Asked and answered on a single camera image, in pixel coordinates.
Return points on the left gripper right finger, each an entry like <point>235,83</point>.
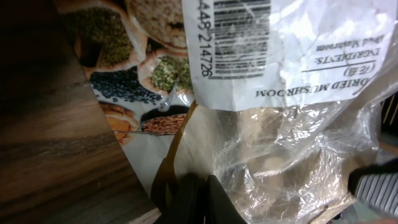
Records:
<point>220,209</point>

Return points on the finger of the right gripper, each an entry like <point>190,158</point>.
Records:
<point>376,187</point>

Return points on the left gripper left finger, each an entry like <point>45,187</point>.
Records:
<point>188,206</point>

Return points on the brown PanTree snack bag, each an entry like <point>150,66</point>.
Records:
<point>280,100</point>

